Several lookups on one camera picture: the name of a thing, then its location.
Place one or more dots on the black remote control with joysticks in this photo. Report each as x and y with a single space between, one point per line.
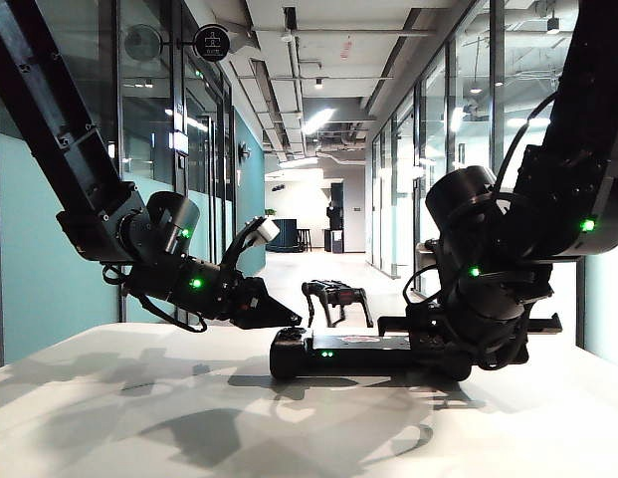
348 357

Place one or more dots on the low black bin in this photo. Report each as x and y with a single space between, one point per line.
336 243

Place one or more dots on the dark green bar counter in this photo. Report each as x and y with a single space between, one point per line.
288 241

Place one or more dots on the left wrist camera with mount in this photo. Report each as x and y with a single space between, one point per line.
266 231

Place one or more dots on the dark bar stool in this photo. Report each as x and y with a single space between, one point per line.
304 239

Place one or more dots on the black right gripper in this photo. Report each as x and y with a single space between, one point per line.
394 323

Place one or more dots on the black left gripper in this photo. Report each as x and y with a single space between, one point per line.
236 299

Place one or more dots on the person in black clothes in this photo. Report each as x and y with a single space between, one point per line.
333 216

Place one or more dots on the round black hanging sign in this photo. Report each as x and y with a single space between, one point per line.
212 42

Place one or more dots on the black pendant lamp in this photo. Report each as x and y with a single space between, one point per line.
553 24

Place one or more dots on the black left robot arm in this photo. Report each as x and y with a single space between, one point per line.
60 129

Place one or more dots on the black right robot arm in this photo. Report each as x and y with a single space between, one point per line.
562 199

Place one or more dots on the small lit door sign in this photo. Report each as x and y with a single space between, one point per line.
180 142

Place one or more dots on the black quadruped robot dog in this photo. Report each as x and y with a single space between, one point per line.
338 296

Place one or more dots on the black wall lamp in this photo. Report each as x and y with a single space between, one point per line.
244 151

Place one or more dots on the tall black cabinet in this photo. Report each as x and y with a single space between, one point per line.
337 191

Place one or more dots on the long ceiling light strip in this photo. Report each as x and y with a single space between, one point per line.
317 121
298 162

